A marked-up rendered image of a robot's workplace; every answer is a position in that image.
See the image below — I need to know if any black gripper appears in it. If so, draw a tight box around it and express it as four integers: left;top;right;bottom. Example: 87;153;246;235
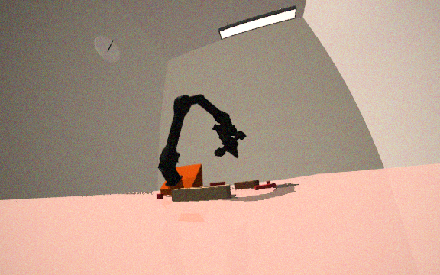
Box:
214;131;247;158

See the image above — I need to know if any red cylinder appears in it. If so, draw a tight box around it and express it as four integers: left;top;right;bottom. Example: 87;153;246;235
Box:
254;183;276;190

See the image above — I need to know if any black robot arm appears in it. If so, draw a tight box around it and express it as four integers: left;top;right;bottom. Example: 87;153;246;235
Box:
158;94;238;186

